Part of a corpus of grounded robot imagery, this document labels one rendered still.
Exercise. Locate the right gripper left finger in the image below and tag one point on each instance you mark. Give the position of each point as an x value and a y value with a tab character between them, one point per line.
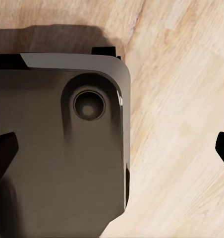
8	149

